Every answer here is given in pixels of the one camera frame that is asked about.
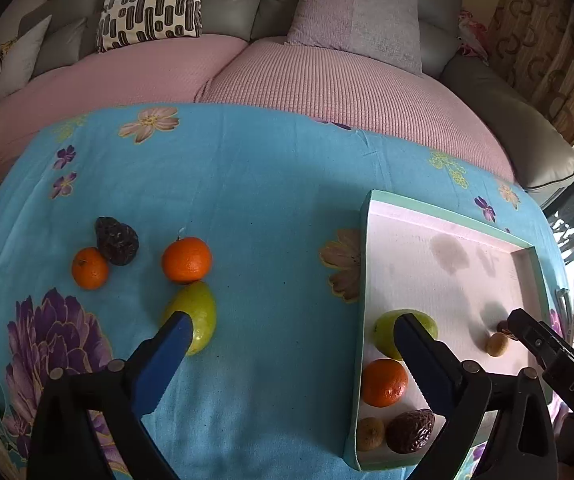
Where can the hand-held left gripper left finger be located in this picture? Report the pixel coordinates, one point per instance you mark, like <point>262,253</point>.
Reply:
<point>167,360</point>

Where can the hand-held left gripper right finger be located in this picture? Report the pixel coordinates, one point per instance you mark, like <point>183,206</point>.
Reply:
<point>424,362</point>

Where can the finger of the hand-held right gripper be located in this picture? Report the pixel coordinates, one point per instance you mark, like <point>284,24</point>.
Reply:
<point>534,335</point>

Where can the brown longan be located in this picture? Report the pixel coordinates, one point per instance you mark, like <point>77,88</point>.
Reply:
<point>497,344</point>
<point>369,433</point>

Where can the dark red dried date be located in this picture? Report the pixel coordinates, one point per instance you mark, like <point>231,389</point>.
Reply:
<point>409,430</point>

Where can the teal shallow box tray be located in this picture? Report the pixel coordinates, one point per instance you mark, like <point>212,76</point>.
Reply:
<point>417,270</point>

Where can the dark phone stand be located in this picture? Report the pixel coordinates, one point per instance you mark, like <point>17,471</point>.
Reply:
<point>563,310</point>

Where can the small orange mandarin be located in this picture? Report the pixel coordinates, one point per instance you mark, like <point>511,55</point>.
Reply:
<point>90,268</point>

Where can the small dark dried date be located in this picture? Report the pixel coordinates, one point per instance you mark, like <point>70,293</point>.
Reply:
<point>116,240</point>

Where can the blue floral tablecloth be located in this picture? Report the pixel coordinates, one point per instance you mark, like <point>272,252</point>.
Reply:
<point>267,185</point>

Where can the pink sofa cover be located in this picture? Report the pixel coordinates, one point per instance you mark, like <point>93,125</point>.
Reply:
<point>317,90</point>

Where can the brown patterned curtain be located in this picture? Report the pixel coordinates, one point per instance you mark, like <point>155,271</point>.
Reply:
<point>542,35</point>

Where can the pink clothes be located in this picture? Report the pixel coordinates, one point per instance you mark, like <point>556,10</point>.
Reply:
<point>472,35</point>

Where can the light grey cushion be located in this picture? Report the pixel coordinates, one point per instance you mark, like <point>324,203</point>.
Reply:
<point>22,60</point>

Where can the lilac pillow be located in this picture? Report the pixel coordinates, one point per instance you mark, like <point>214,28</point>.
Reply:
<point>357,15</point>

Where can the black and white patterned cushion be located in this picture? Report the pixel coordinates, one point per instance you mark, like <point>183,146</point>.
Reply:
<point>152,5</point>

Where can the grey sofa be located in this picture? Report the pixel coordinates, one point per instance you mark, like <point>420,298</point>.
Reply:
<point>237,5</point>

